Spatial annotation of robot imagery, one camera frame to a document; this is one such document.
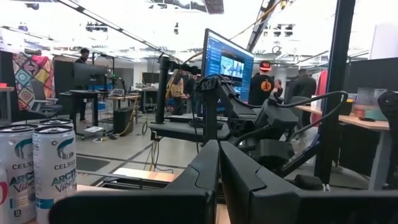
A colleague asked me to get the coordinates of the slim Celsius Arctic Vibe can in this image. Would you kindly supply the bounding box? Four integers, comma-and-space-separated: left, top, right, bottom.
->
0, 124, 39, 224
37, 118, 75, 129
32, 125, 78, 224

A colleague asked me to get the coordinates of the grey desk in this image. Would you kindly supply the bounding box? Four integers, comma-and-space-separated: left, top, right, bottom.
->
148, 113, 233, 142

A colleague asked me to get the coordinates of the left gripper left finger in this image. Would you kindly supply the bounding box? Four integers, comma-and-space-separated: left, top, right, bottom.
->
49, 139, 220, 224

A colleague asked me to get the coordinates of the black computer tower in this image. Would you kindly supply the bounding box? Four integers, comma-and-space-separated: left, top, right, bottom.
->
113, 107, 134, 136

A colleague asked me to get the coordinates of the black office chair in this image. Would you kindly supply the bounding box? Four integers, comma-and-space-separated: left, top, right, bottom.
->
377, 90, 398, 189

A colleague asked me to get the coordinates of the grey office chair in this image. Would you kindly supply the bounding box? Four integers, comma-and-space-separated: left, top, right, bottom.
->
29, 80, 63, 119

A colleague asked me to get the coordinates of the black tablet blue screen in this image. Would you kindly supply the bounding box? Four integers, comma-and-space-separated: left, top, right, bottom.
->
200, 28, 255, 102

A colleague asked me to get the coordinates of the wooden top desk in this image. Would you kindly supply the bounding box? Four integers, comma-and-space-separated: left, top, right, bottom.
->
295, 105, 392, 191

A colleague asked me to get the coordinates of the wooden table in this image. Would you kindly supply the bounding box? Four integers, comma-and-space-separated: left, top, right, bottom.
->
105, 94, 141, 116

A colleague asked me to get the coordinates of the black computer monitor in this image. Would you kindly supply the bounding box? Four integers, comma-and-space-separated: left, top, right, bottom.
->
73, 63, 108, 90

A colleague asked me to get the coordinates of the person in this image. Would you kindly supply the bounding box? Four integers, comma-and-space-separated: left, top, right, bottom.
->
73, 47, 91, 124
273, 79, 284, 98
287, 68, 318, 108
248, 60, 276, 106

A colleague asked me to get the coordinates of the colourful floral panel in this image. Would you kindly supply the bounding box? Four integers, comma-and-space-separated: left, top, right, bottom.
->
12, 51, 56, 111

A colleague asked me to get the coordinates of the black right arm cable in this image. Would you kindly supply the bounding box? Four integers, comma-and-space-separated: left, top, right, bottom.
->
233, 90, 349, 147

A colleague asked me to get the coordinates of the black standing desk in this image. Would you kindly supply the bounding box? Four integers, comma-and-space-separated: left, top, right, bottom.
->
58, 89, 101, 138

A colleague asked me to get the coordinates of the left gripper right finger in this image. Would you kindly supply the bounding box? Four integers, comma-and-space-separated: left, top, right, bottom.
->
220, 141, 398, 224

